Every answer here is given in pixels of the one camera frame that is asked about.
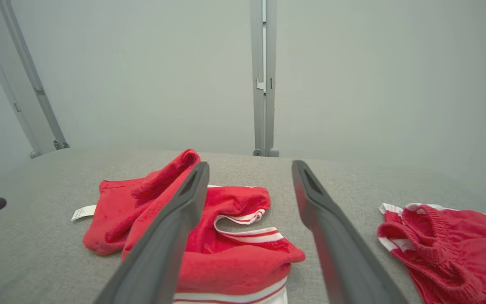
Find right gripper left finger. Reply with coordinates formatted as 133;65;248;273
93;162;210;304

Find grey metal partition post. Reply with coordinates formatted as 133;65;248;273
0;0;70;159
250;0;279;157

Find red shorts white waistband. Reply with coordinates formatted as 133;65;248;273
377;203;486;304

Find red jersey white sleeves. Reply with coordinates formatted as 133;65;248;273
71;149;307;304

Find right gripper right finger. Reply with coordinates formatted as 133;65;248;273
292;160;408;304

